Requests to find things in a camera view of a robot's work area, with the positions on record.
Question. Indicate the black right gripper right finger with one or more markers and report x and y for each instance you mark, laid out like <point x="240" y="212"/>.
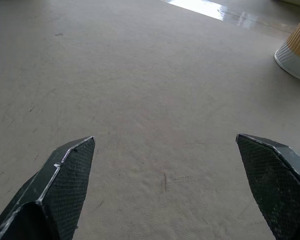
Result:
<point x="275" y="180"/>

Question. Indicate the tan ribbed paper cup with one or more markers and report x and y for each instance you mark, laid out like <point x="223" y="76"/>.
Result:
<point x="296" y="50"/>

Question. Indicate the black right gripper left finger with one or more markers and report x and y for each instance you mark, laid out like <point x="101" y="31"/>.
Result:
<point x="62" y="190"/>

